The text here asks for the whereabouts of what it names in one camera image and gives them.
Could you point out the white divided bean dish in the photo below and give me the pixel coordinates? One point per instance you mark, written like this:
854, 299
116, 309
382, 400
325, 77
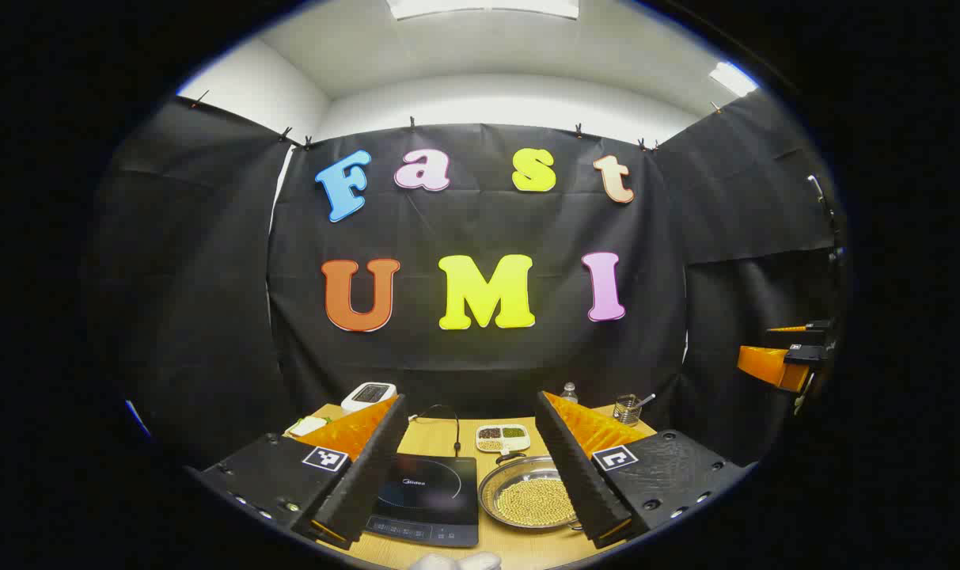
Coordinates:
519, 445

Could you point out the sandwich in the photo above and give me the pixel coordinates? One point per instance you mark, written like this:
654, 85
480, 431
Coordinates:
307, 426

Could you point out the green plate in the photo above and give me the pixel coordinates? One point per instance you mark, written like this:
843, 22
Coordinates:
294, 432

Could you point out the metal spoon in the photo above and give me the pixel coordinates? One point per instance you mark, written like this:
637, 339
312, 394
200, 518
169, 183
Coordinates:
646, 400

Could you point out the stainless steel pot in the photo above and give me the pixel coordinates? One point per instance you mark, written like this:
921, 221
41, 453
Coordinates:
519, 471

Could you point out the black induction cooktop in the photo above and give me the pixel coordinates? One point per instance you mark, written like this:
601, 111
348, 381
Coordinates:
432, 499

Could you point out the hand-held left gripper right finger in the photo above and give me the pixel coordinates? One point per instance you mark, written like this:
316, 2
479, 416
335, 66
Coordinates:
578, 475

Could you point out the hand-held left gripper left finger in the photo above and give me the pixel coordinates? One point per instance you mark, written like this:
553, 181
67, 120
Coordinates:
369, 475

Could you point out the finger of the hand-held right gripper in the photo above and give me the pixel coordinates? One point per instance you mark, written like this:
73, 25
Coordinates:
812, 326
772, 366

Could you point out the small ceiling light panel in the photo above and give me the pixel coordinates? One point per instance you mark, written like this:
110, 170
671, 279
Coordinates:
733, 79

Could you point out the pile of soybeans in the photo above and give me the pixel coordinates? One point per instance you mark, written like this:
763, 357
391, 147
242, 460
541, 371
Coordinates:
535, 503

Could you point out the white toaster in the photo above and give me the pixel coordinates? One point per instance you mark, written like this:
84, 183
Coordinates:
369, 393

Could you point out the large ceiling light panel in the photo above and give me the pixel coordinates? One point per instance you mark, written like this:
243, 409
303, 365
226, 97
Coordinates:
480, 8

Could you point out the green label drink bottle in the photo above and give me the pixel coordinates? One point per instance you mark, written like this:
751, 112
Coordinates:
569, 393

